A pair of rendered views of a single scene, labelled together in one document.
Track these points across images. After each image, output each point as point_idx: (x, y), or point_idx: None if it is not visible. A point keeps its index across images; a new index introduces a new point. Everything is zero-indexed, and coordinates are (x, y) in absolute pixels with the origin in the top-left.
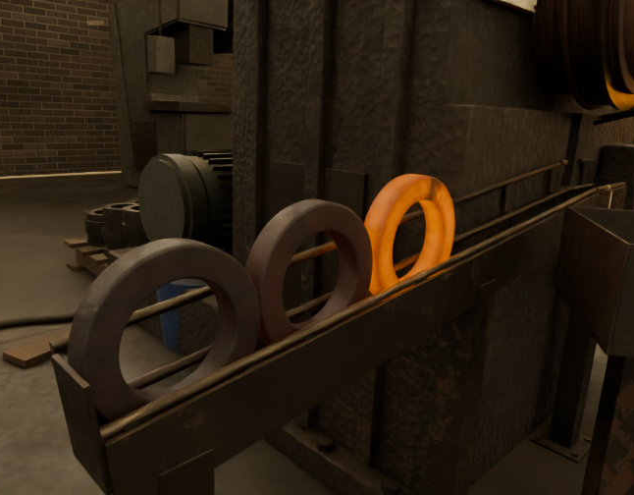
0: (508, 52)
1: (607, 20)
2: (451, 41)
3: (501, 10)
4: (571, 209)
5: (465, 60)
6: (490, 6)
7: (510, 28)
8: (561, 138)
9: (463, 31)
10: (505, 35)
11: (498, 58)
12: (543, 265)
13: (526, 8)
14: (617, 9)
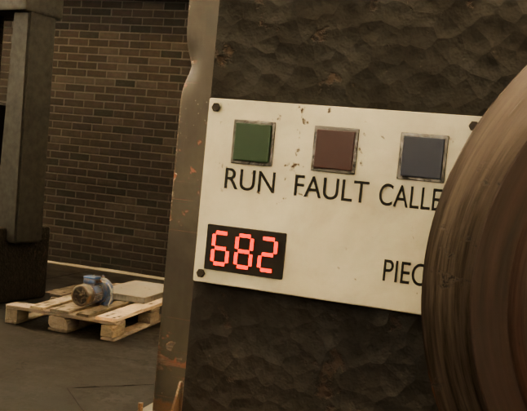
0: (396, 393)
1: (468, 386)
2: (189, 358)
3: (349, 310)
4: None
5: (232, 393)
6: (306, 302)
7: (397, 346)
8: None
9: (222, 344)
10: (378, 359)
11: (352, 401)
12: None
13: (414, 311)
14: (475, 366)
